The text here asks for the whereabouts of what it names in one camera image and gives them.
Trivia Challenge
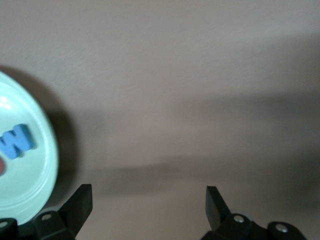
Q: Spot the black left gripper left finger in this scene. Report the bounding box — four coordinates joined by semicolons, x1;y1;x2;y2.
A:
0;184;93;240

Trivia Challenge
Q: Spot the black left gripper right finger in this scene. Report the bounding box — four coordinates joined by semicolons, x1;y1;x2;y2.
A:
199;186;305;240

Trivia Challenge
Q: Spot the blue capital letter W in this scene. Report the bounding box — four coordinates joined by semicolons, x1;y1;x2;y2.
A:
0;124;36;160

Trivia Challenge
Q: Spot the green plate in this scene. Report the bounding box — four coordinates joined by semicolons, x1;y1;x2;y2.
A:
0;65;60;226

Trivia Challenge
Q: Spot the brown table mat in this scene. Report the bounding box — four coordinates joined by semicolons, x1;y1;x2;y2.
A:
0;0;320;240

